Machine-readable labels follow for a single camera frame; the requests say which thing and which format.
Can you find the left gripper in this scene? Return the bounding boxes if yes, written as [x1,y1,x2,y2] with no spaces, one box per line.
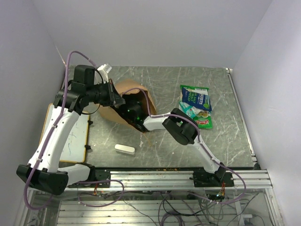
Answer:
[87,79,126,107]

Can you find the brown paper bag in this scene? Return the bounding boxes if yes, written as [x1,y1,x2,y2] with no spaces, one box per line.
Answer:
[98,79,157,133]

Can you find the teal snack packet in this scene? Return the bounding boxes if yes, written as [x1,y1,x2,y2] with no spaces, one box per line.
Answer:
[179,102,197,119]

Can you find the blue Burts chips bag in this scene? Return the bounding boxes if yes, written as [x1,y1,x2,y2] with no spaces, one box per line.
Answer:
[180,85,212,112]

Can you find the green Cheetos chips bag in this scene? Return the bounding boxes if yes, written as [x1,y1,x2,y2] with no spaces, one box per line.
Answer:
[179,94,213,129]

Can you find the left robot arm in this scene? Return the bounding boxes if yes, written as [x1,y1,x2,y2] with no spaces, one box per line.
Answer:
[16,65,125,195]

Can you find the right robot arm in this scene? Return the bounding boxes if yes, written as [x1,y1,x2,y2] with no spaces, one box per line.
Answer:
[113,100,226,186]

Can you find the white eraser block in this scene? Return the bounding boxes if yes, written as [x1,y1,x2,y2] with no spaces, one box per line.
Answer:
[114,144,135,155]

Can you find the small whiteboard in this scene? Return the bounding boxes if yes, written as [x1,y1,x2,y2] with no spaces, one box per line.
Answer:
[39,103,90,163]

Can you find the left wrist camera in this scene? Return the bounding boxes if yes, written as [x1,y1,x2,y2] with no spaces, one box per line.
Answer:
[97,63,112,83]

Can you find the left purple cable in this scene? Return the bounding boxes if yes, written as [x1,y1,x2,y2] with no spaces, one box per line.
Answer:
[24,50,97,210]

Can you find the aluminium rail frame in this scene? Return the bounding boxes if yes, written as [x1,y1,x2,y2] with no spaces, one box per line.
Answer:
[28,166,273,191]

